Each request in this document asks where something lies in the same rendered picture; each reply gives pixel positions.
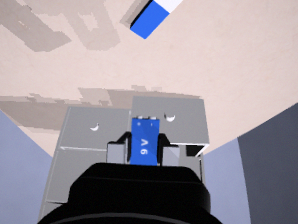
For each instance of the blue nine-volt battery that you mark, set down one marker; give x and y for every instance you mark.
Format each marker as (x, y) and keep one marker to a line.
(144, 140)

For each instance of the blue and white eraser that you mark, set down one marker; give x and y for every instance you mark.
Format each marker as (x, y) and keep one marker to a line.
(152, 14)

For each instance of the grey drawer front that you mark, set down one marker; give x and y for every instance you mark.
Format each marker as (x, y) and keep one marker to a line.
(82, 135)
(48, 209)
(68, 167)
(192, 164)
(184, 122)

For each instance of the small grey chest of drawers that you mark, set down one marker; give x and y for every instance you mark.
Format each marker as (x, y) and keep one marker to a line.
(54, 203)

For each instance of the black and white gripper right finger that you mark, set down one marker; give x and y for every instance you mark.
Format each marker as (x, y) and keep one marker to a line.
(169, 156)

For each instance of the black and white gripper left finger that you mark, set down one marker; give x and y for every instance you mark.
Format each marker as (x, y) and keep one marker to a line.
(116, 150)

